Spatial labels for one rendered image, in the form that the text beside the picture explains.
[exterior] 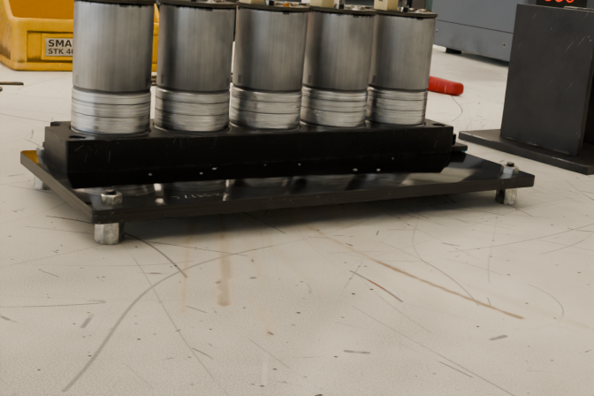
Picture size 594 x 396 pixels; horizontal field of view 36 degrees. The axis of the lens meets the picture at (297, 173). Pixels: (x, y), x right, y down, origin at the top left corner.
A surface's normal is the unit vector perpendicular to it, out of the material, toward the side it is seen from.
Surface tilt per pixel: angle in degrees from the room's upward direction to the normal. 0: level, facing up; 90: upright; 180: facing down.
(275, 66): 90
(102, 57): 90
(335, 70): 90
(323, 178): 0
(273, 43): 90
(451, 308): 0
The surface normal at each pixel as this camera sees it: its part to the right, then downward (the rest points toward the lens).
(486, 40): -0.93, 0.01
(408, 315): 0.08, -0.97
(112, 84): 0.24, 0.24
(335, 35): -0.19, 0.21
